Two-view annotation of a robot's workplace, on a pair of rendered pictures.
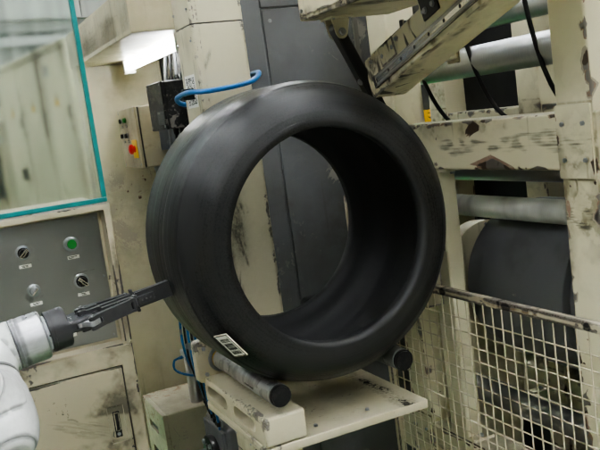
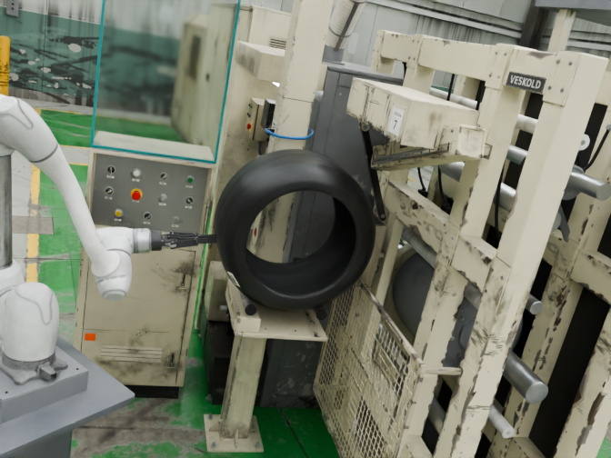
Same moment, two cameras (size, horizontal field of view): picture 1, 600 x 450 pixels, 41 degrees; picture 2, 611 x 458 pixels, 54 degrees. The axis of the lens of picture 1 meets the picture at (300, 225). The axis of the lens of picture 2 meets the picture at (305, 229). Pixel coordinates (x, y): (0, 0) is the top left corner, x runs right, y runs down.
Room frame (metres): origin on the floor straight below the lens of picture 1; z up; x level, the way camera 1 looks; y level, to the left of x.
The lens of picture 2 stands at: (-0.50, -0.32, 1.90)
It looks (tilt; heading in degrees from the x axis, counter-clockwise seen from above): 18 degrees down; 8
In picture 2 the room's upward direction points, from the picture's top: 12 degrees clockwise
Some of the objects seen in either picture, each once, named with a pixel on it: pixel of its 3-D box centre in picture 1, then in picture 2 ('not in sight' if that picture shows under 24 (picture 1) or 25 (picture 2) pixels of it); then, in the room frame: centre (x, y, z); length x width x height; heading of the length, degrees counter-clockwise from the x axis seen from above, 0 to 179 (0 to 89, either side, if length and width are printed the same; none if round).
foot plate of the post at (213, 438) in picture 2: not in sight; (233, 430); (1.94, 0.15, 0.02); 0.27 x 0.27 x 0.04; 24
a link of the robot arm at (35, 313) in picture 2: not in sight; (30, 317); (1.06, 0.69, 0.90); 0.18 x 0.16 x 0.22; 67
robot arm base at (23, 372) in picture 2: not in sight; (32, 359); (1.04, 0.66, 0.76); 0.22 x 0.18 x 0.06; 67
